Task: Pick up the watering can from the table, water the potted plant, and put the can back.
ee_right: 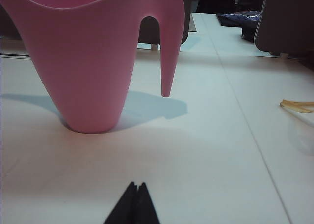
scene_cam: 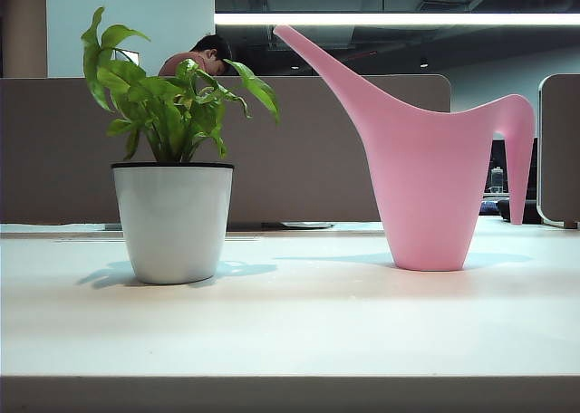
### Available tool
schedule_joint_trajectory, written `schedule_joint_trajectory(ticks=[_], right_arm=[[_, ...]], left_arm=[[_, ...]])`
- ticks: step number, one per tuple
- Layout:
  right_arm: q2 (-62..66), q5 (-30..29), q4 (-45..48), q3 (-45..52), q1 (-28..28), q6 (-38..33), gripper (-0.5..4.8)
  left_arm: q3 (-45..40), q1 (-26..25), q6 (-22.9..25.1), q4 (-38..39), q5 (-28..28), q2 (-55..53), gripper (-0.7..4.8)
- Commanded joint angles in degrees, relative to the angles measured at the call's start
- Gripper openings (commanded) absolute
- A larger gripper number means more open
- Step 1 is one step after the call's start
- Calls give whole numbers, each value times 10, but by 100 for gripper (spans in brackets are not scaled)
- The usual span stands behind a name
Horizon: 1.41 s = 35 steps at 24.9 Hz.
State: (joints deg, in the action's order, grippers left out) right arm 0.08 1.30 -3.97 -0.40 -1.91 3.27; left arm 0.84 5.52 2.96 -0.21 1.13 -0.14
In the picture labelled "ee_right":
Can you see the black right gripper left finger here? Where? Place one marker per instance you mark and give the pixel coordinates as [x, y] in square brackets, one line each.
[127, 206]

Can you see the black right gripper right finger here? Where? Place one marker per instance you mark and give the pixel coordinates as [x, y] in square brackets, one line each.
[146, 206]

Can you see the pink plastic watering can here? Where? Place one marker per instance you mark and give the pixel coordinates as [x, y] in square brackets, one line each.
[86, 74]

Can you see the yellow rubber band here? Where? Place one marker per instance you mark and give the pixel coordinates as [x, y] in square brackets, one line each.
[298, 106]

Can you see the dark blue bag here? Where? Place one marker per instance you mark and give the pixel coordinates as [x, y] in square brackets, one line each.
[241, 22]

